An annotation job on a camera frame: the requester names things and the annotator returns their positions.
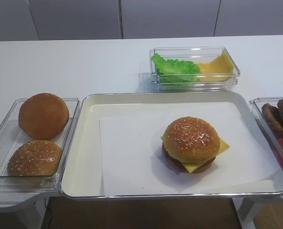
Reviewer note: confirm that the sesame bun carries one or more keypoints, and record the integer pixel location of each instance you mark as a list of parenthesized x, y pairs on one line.
[(35, 158), (191, 140)]

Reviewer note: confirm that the plain brown bun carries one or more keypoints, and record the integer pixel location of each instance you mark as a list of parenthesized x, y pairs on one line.
[(43, 116)]

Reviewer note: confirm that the silver metal tray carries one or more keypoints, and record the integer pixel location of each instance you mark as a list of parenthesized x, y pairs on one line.
[(83, 175)]

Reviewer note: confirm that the clear plastic patty tomato container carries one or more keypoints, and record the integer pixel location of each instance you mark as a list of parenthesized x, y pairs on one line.
[(256, 109)]

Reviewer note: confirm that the sesame bun in container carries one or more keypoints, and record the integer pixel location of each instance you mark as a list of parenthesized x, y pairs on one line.
[(35, 158)]

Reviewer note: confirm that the sesame top bun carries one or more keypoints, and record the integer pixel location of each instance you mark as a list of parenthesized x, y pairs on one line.
[(191, 140)]

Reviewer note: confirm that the yellow cheese slice on burger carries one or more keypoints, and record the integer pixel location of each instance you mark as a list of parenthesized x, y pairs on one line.
[(223, 147)]

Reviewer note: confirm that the green lettuce leaf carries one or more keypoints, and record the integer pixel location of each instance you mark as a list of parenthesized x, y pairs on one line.
[(175, 71)]

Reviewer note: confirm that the bottom burger bun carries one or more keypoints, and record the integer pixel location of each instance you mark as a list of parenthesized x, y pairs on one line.
[(189, 167)]

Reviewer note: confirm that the brown patty left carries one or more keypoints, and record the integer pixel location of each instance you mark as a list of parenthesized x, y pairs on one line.
[(273, 119)]

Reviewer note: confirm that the white parchment paper sheet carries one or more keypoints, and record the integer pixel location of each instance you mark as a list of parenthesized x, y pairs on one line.
[(133, 163)]

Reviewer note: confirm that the clear plastic bun container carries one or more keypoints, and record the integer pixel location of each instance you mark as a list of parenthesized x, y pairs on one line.
[(12, 137)]

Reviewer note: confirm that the clear plastic lettuce cheese container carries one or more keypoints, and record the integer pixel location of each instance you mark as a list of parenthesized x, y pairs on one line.
[(194, 54)]

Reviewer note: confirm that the yellow cheese slice in container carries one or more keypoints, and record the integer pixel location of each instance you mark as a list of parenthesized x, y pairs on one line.
[(221, 65)]

